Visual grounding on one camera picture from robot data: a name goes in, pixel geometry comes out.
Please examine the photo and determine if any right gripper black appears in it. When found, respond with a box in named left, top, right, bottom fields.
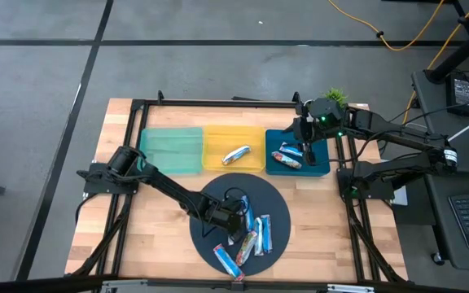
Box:
left=285, top=97, right=346, bottom=167

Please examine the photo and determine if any spiky green potted plant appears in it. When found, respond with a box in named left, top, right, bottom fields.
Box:
left=323, top=87, right=348, bottom=107

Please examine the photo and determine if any black slanted stand leg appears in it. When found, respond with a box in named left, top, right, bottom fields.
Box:
left=423, top=20, right=469, bottom=85

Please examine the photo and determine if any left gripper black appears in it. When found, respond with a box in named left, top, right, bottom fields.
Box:
left=197, top=195, right=248, bottom=244

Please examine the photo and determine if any round dark woven mat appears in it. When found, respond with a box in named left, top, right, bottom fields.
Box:
left=188, top=172, right=291, bottom=278

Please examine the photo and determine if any translucent yellow plastic tray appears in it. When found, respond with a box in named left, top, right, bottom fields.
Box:
left=201, top=125, right=267, bottom=174

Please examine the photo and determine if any multicolour granola bar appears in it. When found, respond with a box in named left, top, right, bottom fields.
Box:
left=234, top=230, right=258, bottom=267
left=270, top=151, right=303, bottom=170

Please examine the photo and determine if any black rig beam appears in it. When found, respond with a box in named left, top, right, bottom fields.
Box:
left=0, top=274, right=469, bottom=293

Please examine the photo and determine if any black side desk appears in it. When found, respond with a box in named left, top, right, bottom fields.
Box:
left=411, top=68, right=469, bottom=272

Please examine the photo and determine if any black aluminium table frame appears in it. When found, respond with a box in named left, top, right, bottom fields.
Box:
left=65, top=90, right=409, bottom=286

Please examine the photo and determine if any grey flat box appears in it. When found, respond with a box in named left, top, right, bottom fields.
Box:
left=392, top=162, right=409, bottom=207

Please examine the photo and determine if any white blue red-ended granola bar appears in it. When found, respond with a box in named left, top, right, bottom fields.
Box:
left=278, top=142, right=304, bottom=158

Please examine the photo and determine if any translucent green plastic tray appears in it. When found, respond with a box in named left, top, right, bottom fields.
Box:
left=138, top=126, right=205, bottom=177

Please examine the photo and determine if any black power adapter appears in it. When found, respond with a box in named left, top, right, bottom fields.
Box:
left=445, top=72, right=469, bottom=118

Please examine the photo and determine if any silver metal bracket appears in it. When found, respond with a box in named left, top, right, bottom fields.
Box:
left=326, top=283, right=376, bottom=293
left=100, top=278, right=149, bottom=293

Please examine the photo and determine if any dark blue plastic tray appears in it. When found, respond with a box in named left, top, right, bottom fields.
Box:
left=265, top=129, right=331, bottom=178

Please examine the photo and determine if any yellow extension cable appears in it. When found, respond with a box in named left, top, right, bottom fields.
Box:
left=327, top=0, right=446, bottom=52
left=401, top=0, right=469, bottom=125

